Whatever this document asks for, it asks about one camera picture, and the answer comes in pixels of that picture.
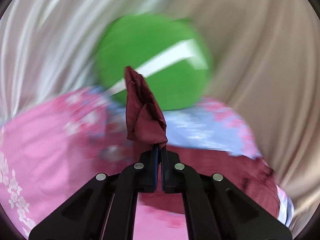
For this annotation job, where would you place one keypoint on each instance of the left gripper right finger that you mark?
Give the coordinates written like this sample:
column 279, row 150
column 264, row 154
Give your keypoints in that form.
column 214, row 207

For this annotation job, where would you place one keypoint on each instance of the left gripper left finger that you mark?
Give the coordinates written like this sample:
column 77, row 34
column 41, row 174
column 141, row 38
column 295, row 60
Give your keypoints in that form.
column 105, row 207

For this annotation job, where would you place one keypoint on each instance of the maroon quilted down jacket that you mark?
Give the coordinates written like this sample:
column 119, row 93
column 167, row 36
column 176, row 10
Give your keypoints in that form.
column 145, row 109

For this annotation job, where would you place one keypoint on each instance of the pink floral bed quilt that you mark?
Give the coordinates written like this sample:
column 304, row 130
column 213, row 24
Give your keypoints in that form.
column 50, row 151

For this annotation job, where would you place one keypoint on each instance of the green plush pillow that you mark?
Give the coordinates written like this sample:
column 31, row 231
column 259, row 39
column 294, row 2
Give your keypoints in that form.
column 170, row 54

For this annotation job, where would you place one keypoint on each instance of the silver white curtain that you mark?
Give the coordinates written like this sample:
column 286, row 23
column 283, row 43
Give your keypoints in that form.
column 47, row 45

